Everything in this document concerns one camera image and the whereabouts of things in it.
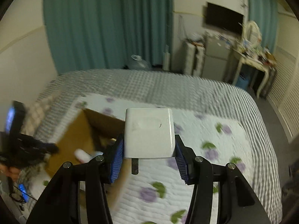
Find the white pill bottle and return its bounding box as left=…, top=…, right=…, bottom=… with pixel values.
left=74, top=149, right=103, bottom=164

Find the brown cardboard box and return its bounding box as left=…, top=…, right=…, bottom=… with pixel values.
left=46, top=109, right=130, bottom=211

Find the white power adapter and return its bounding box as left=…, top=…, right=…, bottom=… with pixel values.
left=124, top=108, right=175, bottom=175

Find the beige plaid blanket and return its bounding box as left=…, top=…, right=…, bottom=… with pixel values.
left=21, top=95, right=56, bottom=136

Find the white floral quilted mat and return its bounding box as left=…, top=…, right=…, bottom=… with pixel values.
left=30, top=92, right=265, bottom=224

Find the white louvered wardrobe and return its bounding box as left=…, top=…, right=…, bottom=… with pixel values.
left=268, top=46, right=298, bottom=144

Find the green curtain left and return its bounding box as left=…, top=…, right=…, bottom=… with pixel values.
left=43, top=0, right=173, bottom=74

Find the green curtain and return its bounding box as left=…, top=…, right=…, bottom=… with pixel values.
left=248, top=0, right=278, bottom=53
left=43, top=0, right=173, bottom=74

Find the white dressing table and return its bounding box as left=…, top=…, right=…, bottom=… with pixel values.
left=232, top=49, right=277, bottom=99

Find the clear water jug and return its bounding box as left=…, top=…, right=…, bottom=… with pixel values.
left=128, top=55, right=152, bottom=71

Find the silver small fridge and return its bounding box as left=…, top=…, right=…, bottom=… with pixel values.
left=201, top=37, right=231, bottom=81

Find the white suitcase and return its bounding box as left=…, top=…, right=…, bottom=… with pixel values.
left=183, top=41, right=205, bottom=77

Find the oval white vanity mirror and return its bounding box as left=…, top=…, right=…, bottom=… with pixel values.
left=242, top=20, right=262, bottom=49

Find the green curtain right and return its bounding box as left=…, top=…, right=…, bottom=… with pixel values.
left=248, top=0, right=278, bottom=53

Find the black wall television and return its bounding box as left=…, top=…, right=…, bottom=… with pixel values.
left=205, top=3, right=244, bottom=35

